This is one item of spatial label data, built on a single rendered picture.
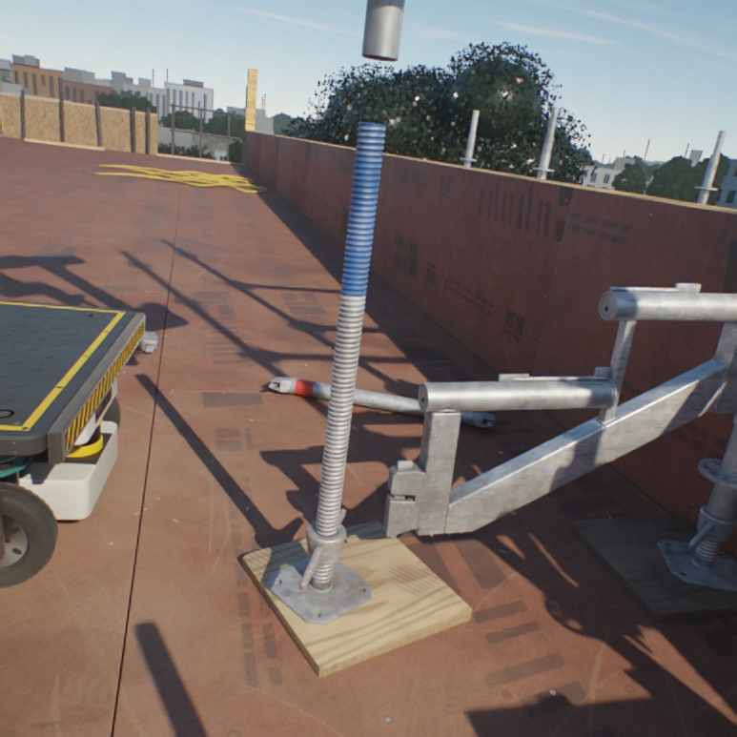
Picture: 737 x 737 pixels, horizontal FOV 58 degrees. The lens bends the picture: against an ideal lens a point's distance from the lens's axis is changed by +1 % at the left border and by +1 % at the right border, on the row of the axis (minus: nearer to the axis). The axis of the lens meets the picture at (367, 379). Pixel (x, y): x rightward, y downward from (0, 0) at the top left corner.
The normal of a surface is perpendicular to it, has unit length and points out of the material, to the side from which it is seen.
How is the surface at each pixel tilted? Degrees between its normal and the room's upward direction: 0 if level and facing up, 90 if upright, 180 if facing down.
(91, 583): 0
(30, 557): 88
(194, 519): 0
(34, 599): 0
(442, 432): 90
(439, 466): 90
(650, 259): 90
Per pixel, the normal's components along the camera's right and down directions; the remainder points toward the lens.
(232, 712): 0.12, -0.94
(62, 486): 0.14, 0.35
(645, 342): -0.96, -0.03
